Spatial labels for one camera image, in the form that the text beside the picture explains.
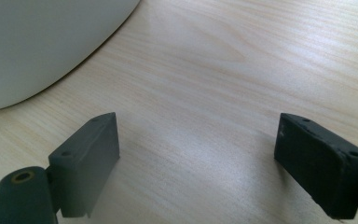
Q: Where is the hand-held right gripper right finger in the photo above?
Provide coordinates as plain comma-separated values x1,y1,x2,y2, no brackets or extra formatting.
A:
273,112,358,220

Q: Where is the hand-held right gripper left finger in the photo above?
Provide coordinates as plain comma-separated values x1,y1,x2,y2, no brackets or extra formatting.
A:
48,112,121,218

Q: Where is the white grey lidded trash can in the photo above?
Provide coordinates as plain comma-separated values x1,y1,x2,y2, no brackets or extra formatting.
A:
0,0,142,113

